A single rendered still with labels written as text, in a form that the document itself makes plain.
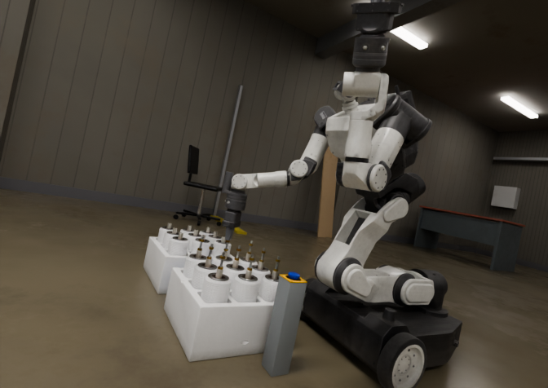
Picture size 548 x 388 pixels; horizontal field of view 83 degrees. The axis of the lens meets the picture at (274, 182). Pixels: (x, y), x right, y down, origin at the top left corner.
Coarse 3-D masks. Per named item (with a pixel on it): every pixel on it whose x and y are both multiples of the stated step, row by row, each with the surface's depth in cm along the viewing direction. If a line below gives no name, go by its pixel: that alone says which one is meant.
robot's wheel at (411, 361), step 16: (400, 336) 106; (384, 352) 103; (400, 352) 102; (416, 352) 108; (384, 368) 101; (400, 368) 105; (416, 368) 109; (384, 384) 102; (400, 384) 106; (416, 384) 107
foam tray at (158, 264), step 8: (152, 240) 171; (152, 248) 168; (160, 248) 158; (152, 256) 165; (160, 256) 153; (168, 256) 147; (176, 256) 150; (184, 256) 153; (232, 256) 172; (144, 264) 176; (152, 264) 162; (160, 264) 151; (168, 264) 147; (176, 264) 149; (184, 264) 151; (152, 272) 159; (160, 272) 148; (168, 272) 147; (152, 280) 156; (160, 280) 146; (168, 280) 148; (160, 288) 146
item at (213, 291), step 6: (204, 282) 108; (210, 282) 106; (216, 282) 106; (222, 282) 106; (228, 282) 108; (204, 288) 107; (210, 288) 105; (216, 288) 105; (222, 288) 106; (228, 288) 108; (204, 294) 106; (210, 294) 105; (216, 294) 105; (222, 294) 106; (228, 294) 110; (204, 300) 106; (210, 300) 105; (216, 300) 106; (222, 300) 107
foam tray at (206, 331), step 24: (168, 288) 132; (192, 288) 114; (168, 312) 126; (192, 312) 104; (216, 312) 102; (240, 312) 107; (264, 312) 112; (192, 336) 100; (216, 336) 103; (240, 336) 108; (264, 336) 113; (192, 360) 100
